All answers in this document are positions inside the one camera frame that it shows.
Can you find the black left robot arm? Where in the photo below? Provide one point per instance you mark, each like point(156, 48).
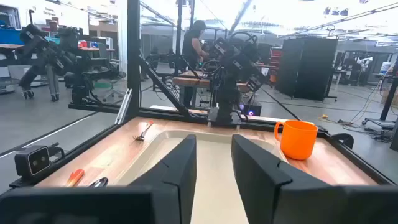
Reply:
point(228, 90)

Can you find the black background robot arm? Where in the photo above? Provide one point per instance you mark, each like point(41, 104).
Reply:
point(31, 40)
point(70, 40)

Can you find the orange plastic mug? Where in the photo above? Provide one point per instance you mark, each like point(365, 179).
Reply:
point(298, 140)

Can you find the black metal rig frame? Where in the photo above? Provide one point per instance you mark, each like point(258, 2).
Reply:
point(133, 62)

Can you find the silver metal hinge bar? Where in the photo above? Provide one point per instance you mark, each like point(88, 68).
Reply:
point(123, 107)

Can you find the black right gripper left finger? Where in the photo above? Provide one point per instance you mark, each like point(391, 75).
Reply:
point(177, 174)

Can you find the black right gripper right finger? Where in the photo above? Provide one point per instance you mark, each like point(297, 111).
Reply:
point(255, 174)

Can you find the black stand post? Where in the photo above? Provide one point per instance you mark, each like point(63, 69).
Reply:
point(388, 102)

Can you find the black curved table bracket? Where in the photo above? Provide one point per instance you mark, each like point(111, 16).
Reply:
point(346, 138)

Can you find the person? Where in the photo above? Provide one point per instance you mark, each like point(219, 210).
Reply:
point(190, 43)

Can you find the grey office chair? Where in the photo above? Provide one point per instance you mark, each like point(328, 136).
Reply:
point(104, 51)

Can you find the blue storage bin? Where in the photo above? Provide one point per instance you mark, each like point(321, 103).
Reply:
point(9, 36)

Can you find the black table-level camera box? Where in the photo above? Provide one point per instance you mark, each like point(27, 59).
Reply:
point(32, 161)

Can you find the black control box purple light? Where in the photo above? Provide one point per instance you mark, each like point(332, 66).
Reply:
point(253, 109)

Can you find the wooden workbench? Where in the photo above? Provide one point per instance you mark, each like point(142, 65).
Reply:
point(192, 81)

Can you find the black room partition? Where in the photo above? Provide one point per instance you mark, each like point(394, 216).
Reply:
point(304, 68)

